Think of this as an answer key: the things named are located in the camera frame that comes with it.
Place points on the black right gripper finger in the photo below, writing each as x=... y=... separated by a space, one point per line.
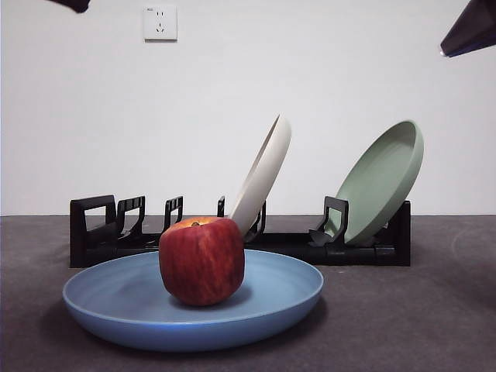
x=472 y=31

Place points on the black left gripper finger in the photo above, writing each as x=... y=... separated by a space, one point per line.
x=75 y=4

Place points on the red apple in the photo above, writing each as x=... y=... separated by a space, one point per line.
x=201 y=263

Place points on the blue plate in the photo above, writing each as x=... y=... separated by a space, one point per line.
x=116 y=302

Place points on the green plate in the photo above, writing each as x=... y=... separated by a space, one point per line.
x=379 y=178

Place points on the beige plate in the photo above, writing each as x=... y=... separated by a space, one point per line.
x=267 y=170

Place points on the black plate rack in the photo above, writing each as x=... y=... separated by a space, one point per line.
x=348 y=255

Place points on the white wall socket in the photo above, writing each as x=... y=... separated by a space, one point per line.
x=160 y=23

